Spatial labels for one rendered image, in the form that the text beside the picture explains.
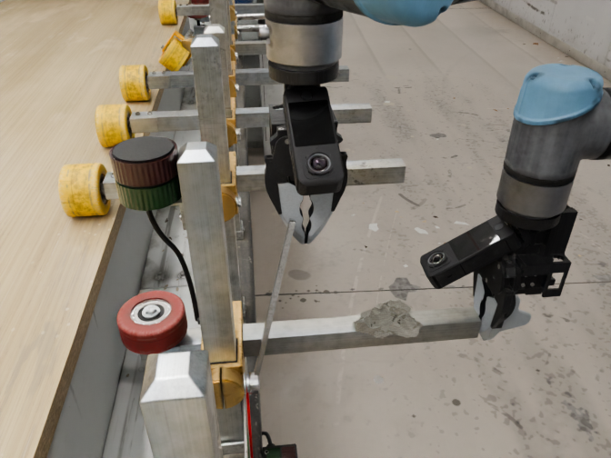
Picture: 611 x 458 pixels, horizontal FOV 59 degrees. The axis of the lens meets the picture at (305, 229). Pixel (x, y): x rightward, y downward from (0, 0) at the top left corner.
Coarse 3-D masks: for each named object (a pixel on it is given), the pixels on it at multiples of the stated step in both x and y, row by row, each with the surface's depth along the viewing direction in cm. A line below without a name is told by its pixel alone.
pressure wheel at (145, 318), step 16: (128, 304) 66; (144, 304) 66; (160, 304) 66; (176, 304) 66; (128, 320) 63; (144, 320) 64; (160, 320) 64; (176, 320) 63; (128, 336) 62; (144, 336) 62; (160, 336) 62; (176, 336) 64; (144, 352) 63; (160, 352) 63
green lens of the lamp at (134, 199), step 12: (120, 192) 49; (132, 192) 48; (144, 192) 48; (156, 192) 48; (168, 192) 49; (180, 192) 51; (132, 204) 49; (144, 204) 49; (156, 204) 49; (168, 204) 50
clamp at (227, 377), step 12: (240, 312) 70; (240, 324) 68; (240, 336) 66; (240, 348) 65; (240, 360) 63; (216, 372) 62; (228, 372) 62; (240, 372) 63; (216, 384) 61; (228, 384) 61; (240, 384) 62; (216, 396) 62; (228, 396) 62; (240, 396) 62; (216, 408) 63
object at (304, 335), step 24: (432, 312) 71; (456, 312) 71; (192, 336) 68; (288, 336) 68; (312, 336) 68; (336, 336) 68; (360, 336) 69; (432, 336) 70; (456, 336) 71; (144, 360) 67
